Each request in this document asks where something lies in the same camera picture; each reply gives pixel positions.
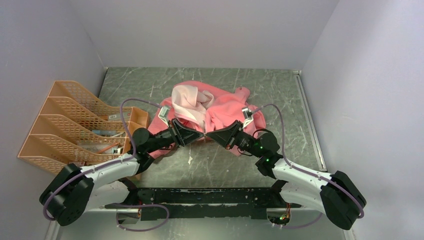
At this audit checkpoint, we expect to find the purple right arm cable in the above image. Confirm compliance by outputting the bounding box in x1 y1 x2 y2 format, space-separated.
251 103 365 220

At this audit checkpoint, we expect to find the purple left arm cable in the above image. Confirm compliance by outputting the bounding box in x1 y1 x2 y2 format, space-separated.
42 98 163 222

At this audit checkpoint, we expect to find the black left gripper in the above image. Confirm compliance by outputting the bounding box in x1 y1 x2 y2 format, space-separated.
147 118 205 154

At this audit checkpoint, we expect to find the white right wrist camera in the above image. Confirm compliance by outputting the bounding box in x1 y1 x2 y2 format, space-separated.
241 106 254 129

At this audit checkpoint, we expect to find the aluminium table frame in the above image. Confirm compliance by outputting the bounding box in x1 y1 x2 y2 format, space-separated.
47 203 355 240

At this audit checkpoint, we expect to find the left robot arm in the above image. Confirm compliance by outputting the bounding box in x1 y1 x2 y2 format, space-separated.
39 119 205 226

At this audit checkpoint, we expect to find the orange mesh file rack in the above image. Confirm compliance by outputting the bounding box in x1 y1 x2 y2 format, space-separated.
18 81 121 174

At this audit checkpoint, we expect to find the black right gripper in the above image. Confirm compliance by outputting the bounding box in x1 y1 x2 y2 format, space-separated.
206 119 264 158

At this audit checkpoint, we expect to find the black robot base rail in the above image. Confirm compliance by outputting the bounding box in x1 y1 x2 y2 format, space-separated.
122 187 288 221

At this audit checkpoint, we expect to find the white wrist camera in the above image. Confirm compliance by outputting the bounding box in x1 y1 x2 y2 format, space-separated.
241 106 254 129
158 105 172 125

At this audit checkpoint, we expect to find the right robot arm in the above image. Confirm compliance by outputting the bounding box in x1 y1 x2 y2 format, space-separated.
206 121 367 230

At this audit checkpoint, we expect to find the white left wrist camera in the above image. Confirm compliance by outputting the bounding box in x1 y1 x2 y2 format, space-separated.
158 105 172 125

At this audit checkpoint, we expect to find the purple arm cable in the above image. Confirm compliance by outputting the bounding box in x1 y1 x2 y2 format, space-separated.
251 103 365 220
42 98 163 222

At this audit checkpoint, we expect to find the pink zip-up jacket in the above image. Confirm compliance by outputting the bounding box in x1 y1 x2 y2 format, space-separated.
147 80 267 159

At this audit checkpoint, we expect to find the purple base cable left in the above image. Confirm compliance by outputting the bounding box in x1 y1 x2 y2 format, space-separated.
105 203 170 233

